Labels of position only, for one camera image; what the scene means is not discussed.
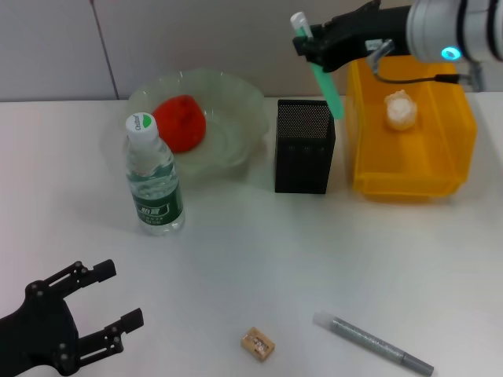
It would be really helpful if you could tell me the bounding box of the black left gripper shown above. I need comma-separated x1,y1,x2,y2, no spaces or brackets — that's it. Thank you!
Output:
0,258,145,377

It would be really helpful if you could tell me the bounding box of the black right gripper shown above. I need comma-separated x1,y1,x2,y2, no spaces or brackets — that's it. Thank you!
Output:
292,0,413,74

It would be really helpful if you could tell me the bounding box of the green pen with white cap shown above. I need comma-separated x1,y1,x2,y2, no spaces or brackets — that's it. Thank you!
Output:
289,11,346,120

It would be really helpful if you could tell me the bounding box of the white paper ball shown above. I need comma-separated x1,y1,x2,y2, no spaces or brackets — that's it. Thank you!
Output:
383,90,418,133

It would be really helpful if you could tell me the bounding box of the clear water bottle green label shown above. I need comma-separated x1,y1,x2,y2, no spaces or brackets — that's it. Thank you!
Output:
124,112,185,237

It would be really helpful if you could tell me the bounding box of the orange fruit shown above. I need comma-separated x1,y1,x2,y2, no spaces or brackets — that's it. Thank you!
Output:
152,94,207,154

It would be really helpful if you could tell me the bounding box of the tan eraser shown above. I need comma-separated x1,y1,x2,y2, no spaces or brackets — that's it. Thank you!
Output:
240,327,276,363

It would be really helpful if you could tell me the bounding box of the grey marker pen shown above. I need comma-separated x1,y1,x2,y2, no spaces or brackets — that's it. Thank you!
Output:
313,311,435,377

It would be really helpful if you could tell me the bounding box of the black mesh pen holder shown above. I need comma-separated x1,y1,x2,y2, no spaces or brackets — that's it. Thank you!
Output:
274,98,337,194

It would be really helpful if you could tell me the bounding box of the translucent green bowl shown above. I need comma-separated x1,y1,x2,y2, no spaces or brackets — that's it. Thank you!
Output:
127,69,270,182

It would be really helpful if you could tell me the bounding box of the yellow plastic storage bin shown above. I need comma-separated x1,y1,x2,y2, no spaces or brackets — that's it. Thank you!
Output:
345,54,479,203

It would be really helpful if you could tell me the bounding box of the right gripper cable with connector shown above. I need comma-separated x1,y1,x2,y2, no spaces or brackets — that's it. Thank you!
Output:
367,38,472,84

